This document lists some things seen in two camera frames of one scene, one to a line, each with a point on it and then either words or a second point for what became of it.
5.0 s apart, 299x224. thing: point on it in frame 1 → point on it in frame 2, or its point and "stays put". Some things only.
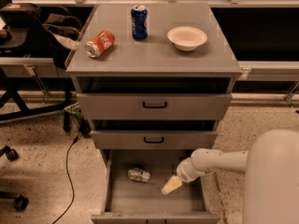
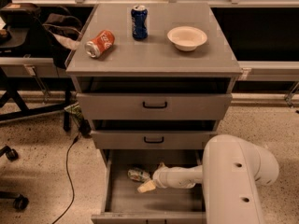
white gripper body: x=184 y=172 → x=163 y=176
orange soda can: x=100 y=44 stays put
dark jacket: x=64 y=25 stays put
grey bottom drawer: x=123 y=201 stays put
